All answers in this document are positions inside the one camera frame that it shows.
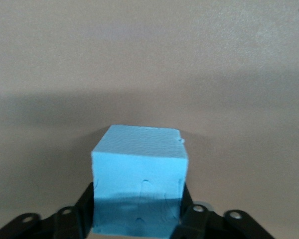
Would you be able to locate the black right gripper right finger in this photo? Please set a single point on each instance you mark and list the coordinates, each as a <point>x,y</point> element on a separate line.
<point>204,224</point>

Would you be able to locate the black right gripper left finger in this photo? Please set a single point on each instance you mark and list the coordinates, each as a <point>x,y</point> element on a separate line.
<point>64,221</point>

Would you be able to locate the light blue foam block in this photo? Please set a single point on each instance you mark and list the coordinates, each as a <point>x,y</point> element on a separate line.
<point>139,174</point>

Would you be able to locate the brown table mat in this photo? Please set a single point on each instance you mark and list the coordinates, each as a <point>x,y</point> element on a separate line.
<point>149,49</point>

